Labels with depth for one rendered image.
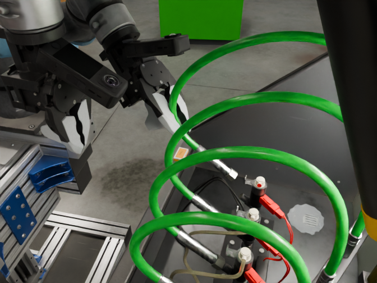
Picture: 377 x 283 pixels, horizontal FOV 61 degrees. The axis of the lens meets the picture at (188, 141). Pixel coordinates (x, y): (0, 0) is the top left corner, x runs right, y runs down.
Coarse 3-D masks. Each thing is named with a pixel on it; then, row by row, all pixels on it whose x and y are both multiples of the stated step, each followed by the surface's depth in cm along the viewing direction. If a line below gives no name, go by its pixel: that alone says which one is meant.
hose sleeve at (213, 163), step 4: (200, 148) 60; (204, 148) 61; (196, 152) 61; (216, 160) 61; (212, 164) 61; (216, 164) 61; (220, 164) 61; (224, 164) 62; (220, 168) 61; (224, 168) 61; (228, 168) 62; (224, 172) 62; (228, 172) 61
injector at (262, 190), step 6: (252, 186) 62; (264, 186) 61; (252, 192) 62; (258, 192) 61; (264, 192) 62; (240, 198) 65; (246, 198) 65; (252, 198) 63; (258, 198) 62; (246, 204) 65; (252, 204) 64; (258, 204) 63; (258, 210) 65
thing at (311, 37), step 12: (252, 36) 44; (264, 36) 44; (276, 36) 43; (288, 36) 42; (300, 36) 42; (312, 36) 42; (324, 36) 41; (216, 48) 47; (228, 48) 46; (240, 48) 46; (204, 60) 48; (192, 72) 50; (180, 84) 53; (192, 144) 60
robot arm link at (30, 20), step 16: (0, 0) 35; (16, 0) 35; (32, 0) 36; (48, 0) 37; (0, 16) 37; (16, 16) 36; (32, 16) 36; (48, 16) 38; (16, 32) 38; (32, 32) 38
